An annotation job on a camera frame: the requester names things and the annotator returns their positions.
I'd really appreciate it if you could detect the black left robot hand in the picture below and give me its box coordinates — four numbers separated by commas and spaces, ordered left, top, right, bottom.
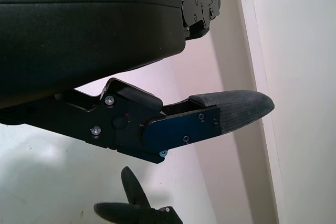
0, 0, 275, 166

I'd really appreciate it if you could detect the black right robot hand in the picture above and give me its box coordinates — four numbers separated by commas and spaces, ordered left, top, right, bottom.
93, 166, 183, 224

